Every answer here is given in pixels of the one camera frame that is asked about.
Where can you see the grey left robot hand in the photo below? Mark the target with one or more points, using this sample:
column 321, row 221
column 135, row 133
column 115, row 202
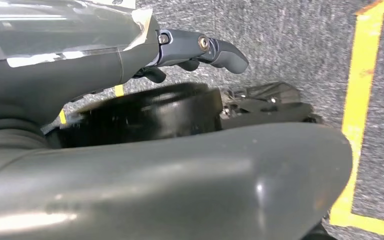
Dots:
column 62, row 66

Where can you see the black cylindrical robot joint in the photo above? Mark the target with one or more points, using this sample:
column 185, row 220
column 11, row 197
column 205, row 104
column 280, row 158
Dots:
column 145, row 116

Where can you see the dark grey robot leg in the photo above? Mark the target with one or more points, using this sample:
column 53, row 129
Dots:
column 178, row 185

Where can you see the silver bolted robot joint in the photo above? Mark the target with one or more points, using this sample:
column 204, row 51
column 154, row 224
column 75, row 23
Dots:
column 271, row 106

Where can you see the yellow floor tape square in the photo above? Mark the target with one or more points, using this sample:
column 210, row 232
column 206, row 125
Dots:
column 357, row 99

